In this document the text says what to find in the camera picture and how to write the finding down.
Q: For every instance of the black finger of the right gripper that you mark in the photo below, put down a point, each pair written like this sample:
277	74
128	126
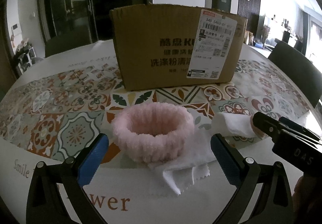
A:
267	125

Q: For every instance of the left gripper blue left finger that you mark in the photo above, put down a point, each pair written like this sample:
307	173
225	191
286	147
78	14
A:
44	202

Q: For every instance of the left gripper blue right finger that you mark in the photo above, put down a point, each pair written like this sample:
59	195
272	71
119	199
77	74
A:
274	203

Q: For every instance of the white cloth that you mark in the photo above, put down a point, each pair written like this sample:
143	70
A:
175	176

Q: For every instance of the pink fluffy headband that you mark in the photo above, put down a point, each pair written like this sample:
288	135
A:
153	132

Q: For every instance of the right hand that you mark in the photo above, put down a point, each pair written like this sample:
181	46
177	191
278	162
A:
307	200

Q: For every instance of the dark green right chair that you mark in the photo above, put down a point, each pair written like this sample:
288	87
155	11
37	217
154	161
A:
299	69

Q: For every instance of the white low tv cabinet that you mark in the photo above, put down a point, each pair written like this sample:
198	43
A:
249	39

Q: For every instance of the patterned floral table runner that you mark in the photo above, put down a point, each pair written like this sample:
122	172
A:
57	115

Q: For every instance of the brown cardboard box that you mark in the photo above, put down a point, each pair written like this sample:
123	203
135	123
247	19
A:
159	45

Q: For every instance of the shoe rack with items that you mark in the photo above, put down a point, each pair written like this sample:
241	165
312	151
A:
23	58

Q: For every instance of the dark chair behind table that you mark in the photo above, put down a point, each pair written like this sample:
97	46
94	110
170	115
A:
70	40

